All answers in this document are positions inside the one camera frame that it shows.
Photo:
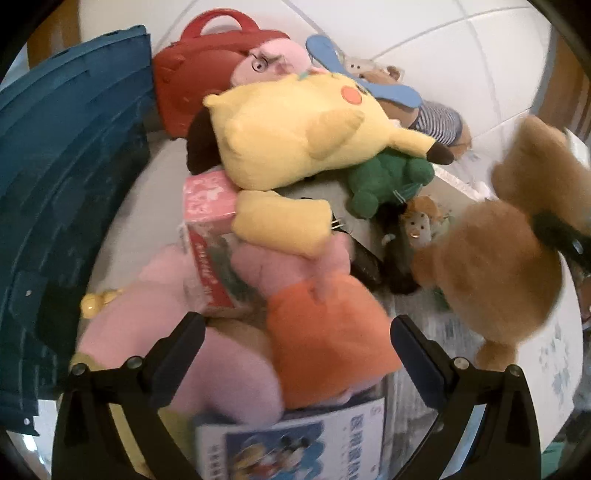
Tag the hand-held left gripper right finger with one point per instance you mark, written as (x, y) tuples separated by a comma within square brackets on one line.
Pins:
[(415, 360)]

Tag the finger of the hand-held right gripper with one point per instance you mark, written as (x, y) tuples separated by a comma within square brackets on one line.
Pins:
[(563, 242)]

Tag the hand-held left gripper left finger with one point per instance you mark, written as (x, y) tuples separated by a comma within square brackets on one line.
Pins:
[(180, 355)]

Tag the brown bear plush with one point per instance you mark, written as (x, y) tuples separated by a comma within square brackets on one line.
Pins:
[(498, 258)]

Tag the pink pig plush orange dress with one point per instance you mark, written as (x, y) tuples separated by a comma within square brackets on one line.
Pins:
[(323, 332)]

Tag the blue plastic crate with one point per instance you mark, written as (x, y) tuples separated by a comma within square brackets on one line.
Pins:
[(60, 184)]

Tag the pink starfish plush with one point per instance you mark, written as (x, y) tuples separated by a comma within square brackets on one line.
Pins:
[(138, 323)]

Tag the black object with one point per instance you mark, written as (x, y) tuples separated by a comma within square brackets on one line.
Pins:
[(397, 272)]

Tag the yellow duck toy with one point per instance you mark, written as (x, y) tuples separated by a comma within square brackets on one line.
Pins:
[(92, 304)]

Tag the blue cartoon print box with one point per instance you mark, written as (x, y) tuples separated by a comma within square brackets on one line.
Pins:
[(277, 443)]

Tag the small beige toy figure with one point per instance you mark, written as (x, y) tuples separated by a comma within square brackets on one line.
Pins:
[(420, 226)]

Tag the white pleated table cover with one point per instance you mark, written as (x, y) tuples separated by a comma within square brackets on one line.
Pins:
[(138, 194)]

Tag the striped shirt plush blue ears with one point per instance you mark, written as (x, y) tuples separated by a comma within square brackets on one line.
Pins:
[(438, 122)]

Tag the dark green plush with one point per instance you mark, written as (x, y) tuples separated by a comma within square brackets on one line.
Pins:
[(383, 180)]

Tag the yellow plush black ear tips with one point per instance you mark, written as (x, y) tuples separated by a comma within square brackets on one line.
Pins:
[(286, 124)]

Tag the red handbag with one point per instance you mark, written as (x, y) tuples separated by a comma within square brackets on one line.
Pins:
[(184, 83)]

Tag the pink angry-eyed plush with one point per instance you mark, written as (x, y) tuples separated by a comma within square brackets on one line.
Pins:
[(281, 57)]

